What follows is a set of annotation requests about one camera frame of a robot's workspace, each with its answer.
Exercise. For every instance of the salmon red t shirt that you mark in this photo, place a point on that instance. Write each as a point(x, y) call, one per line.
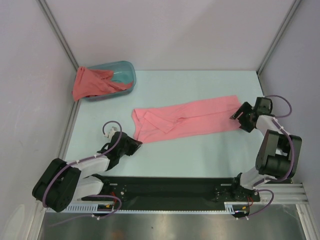
point(96, 82)

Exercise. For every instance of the aluminium corner post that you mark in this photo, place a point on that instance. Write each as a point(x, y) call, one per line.
point(279, 35)
point(45, 8)

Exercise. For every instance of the left aluminium corner post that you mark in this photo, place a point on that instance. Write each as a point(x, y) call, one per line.
point(45, 8)

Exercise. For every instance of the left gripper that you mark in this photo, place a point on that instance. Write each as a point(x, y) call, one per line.
point(134, 144)

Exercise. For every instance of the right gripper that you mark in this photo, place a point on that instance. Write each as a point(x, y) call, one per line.
point(245, 107)

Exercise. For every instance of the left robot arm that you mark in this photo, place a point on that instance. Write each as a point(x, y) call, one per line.
point(63, 182)

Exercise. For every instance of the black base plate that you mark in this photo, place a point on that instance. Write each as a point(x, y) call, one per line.
point(174, 193)

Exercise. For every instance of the aluminium front rail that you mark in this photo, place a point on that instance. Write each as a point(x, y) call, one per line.
point(284, 193)

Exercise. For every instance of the white slotted cable duct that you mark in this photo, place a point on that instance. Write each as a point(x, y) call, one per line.
point(107, 208)

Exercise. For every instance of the light pink t shirt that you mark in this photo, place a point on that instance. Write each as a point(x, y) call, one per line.
point(201, 117)

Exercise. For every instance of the right aluminium corner post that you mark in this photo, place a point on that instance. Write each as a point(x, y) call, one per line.
point(279, 35)

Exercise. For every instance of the teal plastic bin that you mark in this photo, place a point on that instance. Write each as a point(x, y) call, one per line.
point(123, 72)

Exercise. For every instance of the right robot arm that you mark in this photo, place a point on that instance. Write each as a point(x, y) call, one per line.
point(278, 156)

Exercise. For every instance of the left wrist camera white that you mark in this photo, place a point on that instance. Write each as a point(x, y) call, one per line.
point(111, 133)

